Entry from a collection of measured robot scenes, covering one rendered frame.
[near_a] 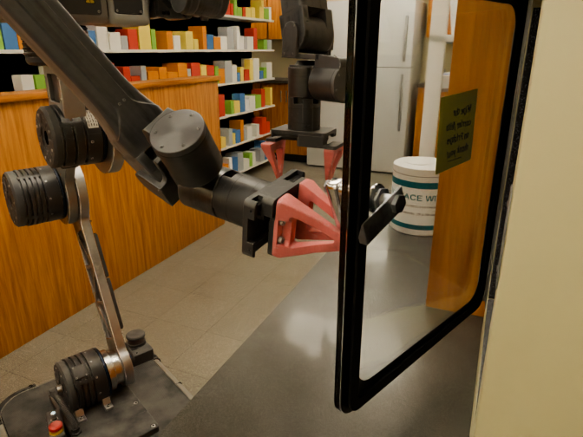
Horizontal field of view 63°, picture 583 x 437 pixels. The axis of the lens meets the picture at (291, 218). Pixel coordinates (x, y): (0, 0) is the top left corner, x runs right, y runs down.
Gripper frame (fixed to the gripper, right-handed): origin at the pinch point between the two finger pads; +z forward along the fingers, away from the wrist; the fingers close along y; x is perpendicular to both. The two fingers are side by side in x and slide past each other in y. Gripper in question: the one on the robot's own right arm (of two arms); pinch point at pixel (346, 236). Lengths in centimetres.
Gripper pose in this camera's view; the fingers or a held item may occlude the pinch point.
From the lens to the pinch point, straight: 48.3
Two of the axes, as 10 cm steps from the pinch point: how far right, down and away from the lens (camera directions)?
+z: 8.6, 3.1, -4.0
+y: 5.0, -3.9, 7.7
